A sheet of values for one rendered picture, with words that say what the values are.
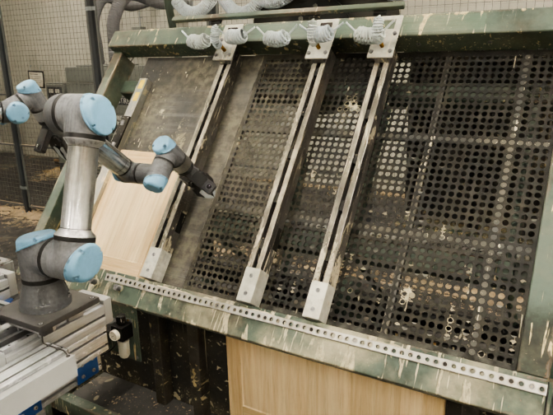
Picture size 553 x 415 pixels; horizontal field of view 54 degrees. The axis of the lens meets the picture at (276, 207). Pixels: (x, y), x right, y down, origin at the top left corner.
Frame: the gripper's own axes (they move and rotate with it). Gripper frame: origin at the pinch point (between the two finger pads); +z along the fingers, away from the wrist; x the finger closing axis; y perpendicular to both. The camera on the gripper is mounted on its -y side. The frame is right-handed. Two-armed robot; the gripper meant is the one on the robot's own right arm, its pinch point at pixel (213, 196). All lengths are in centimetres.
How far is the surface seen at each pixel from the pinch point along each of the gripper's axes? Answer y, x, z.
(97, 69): 343, -62, 118
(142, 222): 28.5, 25.3, 6.2
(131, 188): 46.6, 16.8, 4.3
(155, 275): 2.1, 38.4, 5.1
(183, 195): 14.0, 6.6, 0.4
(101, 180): 63, 22, 1
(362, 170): -47, -37, 2
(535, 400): -130, -2, 10
